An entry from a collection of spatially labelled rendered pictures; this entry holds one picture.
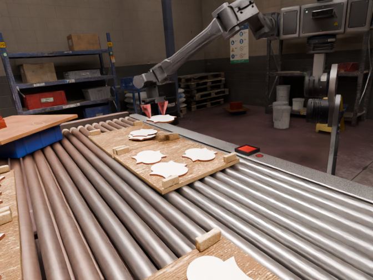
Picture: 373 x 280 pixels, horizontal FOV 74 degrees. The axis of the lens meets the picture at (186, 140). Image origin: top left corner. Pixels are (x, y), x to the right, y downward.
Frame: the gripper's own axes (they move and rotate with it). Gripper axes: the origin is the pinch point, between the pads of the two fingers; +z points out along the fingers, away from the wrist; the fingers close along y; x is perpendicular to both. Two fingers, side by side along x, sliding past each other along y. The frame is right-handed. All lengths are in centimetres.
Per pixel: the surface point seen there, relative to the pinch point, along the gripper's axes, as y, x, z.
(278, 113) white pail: 324, 150, 58
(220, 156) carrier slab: 5.0, -36.4, 17.1
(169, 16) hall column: 261, 344, -160
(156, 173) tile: -22.1, -32.6, 15.7
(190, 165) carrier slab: -8.8, -35.0, 16.9
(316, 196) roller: 5, -74, 24
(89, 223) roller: -48, -41, 19
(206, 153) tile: 2.3, -31.4, 15.6
